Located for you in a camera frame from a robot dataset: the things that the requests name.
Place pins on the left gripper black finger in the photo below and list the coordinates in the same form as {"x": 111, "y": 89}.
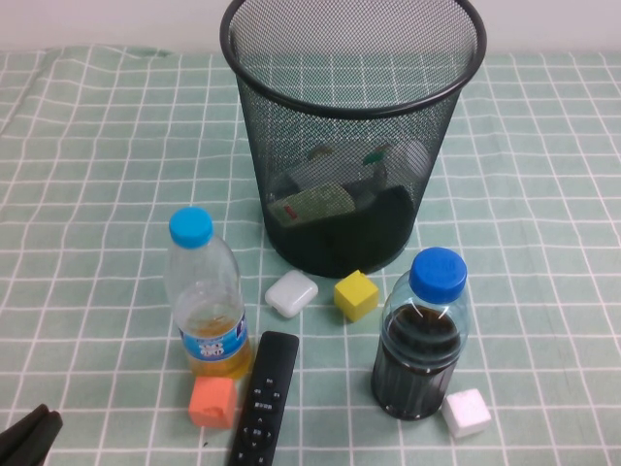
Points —
{"x": 34, "y": 439}
{"x": 24, "y": 420}

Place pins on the white-capped clear bottle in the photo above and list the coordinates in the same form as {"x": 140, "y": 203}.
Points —
{"x": 315, "y": 204}

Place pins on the beige-capped bottle brown label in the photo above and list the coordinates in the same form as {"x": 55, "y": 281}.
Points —
{"x": 383, "y": 191}

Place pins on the black mesh wastebasket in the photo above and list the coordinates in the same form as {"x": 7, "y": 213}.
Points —
{"x": 339, "y": 242}

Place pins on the orange cube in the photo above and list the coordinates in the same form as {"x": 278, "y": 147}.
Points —
{"x": 211, "y": 402}

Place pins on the light-blue-capped bottle yellow liquid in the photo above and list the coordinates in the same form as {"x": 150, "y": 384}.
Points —
{"x": 208, "y": 310}

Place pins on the black remote control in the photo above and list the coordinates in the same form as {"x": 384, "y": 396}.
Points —
{"x": 267, "y": 388}

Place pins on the green checked tablecloth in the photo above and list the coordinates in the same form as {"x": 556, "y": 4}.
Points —
{"x": 97, "y": 145}

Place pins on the white earbud case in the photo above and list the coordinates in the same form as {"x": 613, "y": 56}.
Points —
{"x": 290, "y": 292}

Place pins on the yellow cube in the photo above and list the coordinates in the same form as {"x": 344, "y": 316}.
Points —
{"x": 355, "y": 296}

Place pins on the blue-capped bottle dark liquid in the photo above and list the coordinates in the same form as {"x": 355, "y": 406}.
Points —
{"x": 422, "y": 349}

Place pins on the white cube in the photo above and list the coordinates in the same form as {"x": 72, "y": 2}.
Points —
{"x": 466, "y": 412}

